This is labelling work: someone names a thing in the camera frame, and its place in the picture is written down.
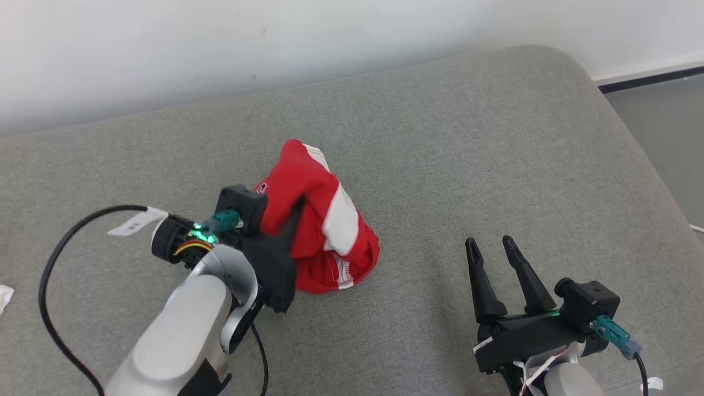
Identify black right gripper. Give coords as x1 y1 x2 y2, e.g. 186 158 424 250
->
465 235 597 375

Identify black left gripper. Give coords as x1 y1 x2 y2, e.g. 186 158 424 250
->
236 196 307 314

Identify red white shorts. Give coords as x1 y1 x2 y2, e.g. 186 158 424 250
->
252 139 381 294

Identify white black baseboard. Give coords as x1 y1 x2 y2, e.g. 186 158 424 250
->
590 52 704 94

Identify teal left cable connector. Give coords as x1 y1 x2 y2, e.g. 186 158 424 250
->
201 209 244 234

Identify teal cable connector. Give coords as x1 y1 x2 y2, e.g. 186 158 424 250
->
201 209 244 234
591 315 643 361

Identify thin white red wires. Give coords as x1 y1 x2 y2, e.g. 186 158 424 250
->
514 346 567 396

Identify teal right cable connector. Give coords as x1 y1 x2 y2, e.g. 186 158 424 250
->
591 315 643 361

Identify thin black cable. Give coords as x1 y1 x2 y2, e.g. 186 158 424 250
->
250 323 270 396

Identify white cable label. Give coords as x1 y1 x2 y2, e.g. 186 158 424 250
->
107 207 168 237

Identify black right cable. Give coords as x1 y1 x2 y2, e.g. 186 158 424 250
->
632 352 651 396

